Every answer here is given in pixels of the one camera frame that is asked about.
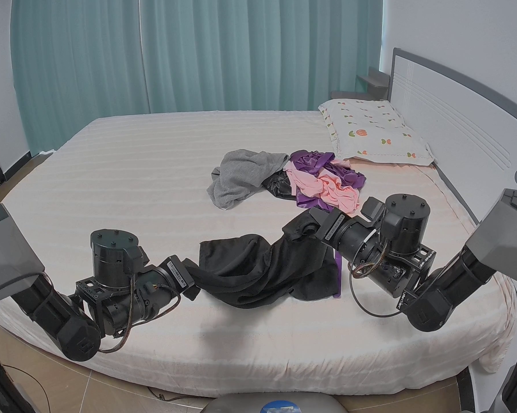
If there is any black T-shirt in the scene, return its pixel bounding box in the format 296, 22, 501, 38
198, 210, 342, 309

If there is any grey garment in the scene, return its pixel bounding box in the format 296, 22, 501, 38
206, 149, 291, 210

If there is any bed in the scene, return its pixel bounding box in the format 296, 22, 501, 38
0, 48, 517, 399

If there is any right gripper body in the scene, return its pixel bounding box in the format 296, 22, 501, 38
313, 207, 386, 272

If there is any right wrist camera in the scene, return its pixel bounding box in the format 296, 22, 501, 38
361, 196, 387, 225

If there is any grey bedside table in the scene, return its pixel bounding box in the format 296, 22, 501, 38
330, 67, 392, 102

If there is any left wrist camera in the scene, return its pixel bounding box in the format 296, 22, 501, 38
129, 243, 151, 272

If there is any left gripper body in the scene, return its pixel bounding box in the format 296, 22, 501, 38
127, 254, 201, 324

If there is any blue-green curtain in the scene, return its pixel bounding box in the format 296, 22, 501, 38
139, 0, 385, 114
11, 0, 146, 156

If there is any pile of clothes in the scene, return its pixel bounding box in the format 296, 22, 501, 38
263, 150, 367, 299

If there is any white printed pillow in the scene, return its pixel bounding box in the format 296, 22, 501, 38
318, 98, 435, 165

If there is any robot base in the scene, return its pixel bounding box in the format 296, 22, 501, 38
206, 392, 344, 413

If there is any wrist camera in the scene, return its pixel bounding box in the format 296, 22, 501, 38
361, 196, 387, 225
129, 243, 151, 272

